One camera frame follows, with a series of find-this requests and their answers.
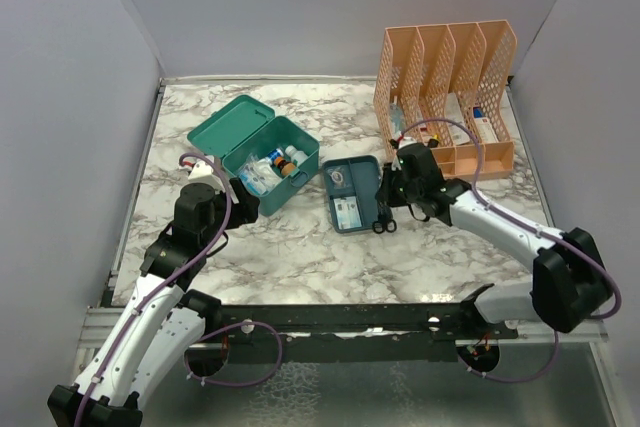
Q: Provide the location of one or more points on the dark blue divided tray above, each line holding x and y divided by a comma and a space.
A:
362, 180

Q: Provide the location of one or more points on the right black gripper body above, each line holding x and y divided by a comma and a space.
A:
399, 191

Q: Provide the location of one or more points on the blue item in rack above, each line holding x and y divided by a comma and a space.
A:
397, 120

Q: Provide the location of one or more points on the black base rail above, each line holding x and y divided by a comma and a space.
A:
361, 332

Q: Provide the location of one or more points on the white bottle blue cap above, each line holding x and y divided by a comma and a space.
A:
274, 154

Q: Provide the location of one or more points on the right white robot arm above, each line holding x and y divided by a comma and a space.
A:
568, 282

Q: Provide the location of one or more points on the clear tape roll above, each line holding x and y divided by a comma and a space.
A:
337, 177

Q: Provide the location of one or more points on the white red medicine box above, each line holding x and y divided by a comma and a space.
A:
487, 133

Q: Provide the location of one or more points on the small white grey-cap bottle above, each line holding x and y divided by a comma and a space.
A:
296, 156

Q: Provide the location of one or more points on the peach file organizer rack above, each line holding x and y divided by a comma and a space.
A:
420, 65

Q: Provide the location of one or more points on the white gauze packet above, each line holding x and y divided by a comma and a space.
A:
256, 172

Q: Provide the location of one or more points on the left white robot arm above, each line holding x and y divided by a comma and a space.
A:
163, 316

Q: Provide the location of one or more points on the teal medicine kit box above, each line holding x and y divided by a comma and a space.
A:
248, 129

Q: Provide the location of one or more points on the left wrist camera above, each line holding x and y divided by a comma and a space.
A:
200, 171

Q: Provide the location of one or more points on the brown bottle orange cap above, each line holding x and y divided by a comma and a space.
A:
284, 166

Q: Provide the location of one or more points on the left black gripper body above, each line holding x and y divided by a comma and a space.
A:
221, 214

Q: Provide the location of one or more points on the blue face mask packet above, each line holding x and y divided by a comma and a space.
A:
260, 189

